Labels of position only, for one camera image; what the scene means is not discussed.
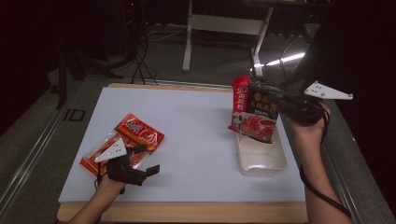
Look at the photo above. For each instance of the white plastic container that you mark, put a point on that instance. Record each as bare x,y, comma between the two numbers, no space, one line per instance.
261,158

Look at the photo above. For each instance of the person's left hand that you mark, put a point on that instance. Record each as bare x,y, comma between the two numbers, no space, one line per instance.
110,186

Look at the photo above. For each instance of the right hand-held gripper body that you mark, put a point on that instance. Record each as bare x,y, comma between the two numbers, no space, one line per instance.
306,110

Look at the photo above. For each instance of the white desk frame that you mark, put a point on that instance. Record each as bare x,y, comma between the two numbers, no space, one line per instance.
224,23

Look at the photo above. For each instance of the wooden table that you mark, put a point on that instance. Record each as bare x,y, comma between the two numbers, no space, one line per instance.
186,213

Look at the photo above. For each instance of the metal floor rail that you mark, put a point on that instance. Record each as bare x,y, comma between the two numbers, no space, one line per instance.
342,186
28,161

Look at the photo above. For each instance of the red orange sauce packet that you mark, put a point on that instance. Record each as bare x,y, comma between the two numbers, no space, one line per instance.
140,130

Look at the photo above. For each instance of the black and red soup packet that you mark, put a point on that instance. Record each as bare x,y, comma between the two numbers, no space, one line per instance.
252,115

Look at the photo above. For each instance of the dark chair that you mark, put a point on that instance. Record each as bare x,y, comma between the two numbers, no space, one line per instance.
317,62

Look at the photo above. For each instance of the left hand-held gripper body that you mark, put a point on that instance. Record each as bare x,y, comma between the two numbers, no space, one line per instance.
113,151

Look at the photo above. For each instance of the white table mat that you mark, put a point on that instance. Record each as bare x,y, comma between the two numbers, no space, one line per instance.
186,105

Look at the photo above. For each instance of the person's right hand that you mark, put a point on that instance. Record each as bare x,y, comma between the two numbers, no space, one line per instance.
308,130

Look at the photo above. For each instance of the clear red sausage packet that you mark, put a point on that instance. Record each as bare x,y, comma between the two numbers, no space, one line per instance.
90,161

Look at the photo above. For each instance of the black metal stand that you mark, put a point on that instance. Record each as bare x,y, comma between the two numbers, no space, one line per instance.
62,87

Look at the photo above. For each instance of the black floor bracket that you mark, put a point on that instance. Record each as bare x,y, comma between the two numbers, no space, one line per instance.
74,114

